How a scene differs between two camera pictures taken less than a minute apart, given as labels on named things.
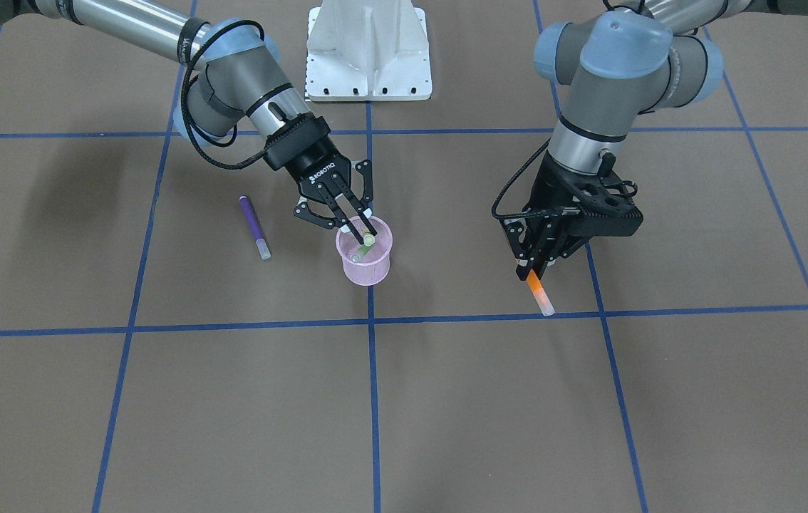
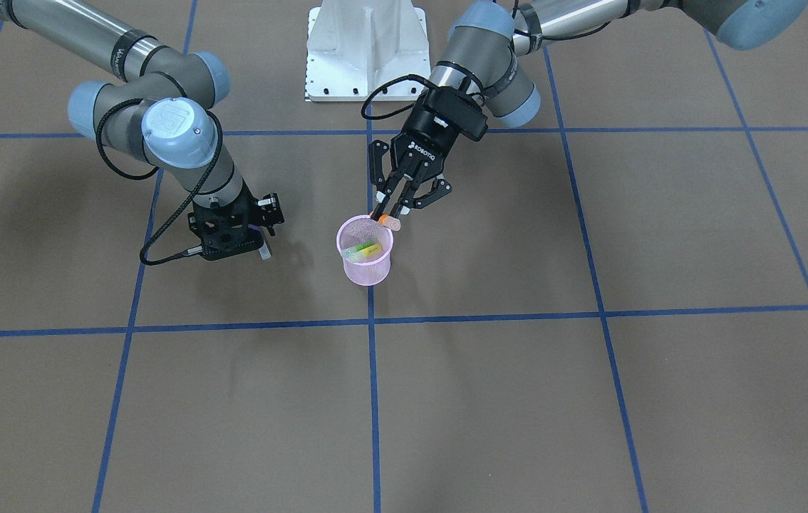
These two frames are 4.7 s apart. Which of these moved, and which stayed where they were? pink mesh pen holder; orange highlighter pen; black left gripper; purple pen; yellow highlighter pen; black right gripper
Moved: black right gripper; orange highlighter pen; yellow highlighter pen; black left gripper
Stayed: purple pen; pink mesh pen holder
